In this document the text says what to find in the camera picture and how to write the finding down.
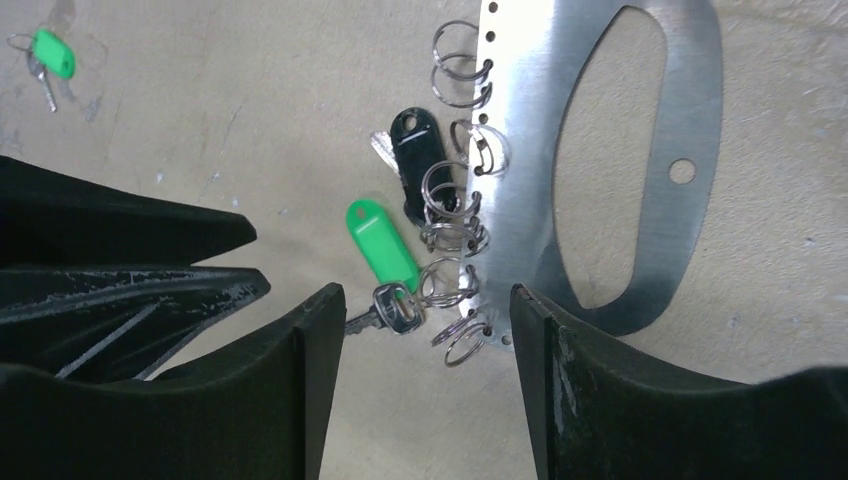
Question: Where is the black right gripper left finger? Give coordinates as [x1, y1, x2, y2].
[1, 283, 346, 479]

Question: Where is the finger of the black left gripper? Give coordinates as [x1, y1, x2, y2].
[1, 157, 270, 383]

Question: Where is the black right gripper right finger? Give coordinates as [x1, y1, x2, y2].
[510, 284, 847, 479]

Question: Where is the green tag key on table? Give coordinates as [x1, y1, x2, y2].
[6, 28, 77, 113]

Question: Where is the green key tag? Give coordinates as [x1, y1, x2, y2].
[345, 198, 420, 293]

